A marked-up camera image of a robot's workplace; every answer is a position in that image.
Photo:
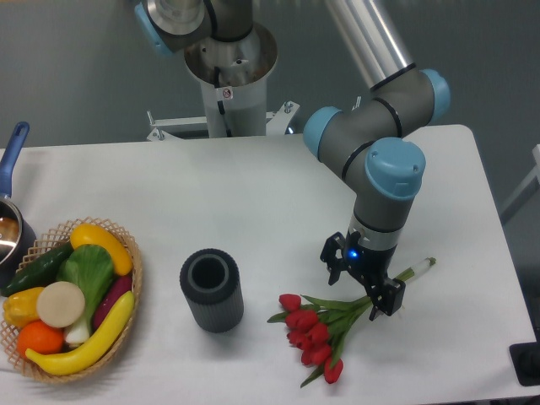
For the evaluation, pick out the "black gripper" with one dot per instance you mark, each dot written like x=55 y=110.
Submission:
x=369 y=268

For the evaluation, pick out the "red tulip bouquet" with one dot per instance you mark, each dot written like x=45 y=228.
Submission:
x=318 y=329

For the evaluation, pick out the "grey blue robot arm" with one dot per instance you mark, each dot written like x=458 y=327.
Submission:
x=365 y=147

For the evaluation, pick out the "dark grey ribbed vase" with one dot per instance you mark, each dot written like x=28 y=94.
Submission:
x=210 y=282

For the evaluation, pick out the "black device at edge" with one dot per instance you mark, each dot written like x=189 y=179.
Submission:
x=525 y=360

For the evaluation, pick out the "purple sweet potato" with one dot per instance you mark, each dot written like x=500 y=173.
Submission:
x=119 y=287

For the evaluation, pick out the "green lettuce leaf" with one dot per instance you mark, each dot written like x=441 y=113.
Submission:
x=91 y=269

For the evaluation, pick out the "yellow squash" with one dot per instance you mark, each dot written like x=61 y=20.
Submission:
x=92 y=234

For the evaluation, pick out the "beige round disc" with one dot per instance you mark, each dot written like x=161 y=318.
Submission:
x=60 y=304

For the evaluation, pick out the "yellow banana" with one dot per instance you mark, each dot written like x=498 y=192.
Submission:
x=94 y=348

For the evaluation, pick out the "woven wicker basket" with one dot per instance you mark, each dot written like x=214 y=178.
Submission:
x=53 y=238

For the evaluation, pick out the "dark green cucumber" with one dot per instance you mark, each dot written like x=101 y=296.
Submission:
x=40 y=272

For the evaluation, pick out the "orange fruit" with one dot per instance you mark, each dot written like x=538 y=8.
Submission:
x=41 y=338

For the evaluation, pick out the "yellow bell pepper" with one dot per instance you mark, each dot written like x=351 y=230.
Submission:
x=20 y=309

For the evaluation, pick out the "white frame at right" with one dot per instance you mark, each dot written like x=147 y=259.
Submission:
x=525 y=190

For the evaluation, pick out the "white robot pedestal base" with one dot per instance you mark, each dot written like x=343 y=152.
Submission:
x=233 y=81

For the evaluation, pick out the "blue handled saucepan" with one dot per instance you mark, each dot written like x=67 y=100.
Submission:
x=16 y=234

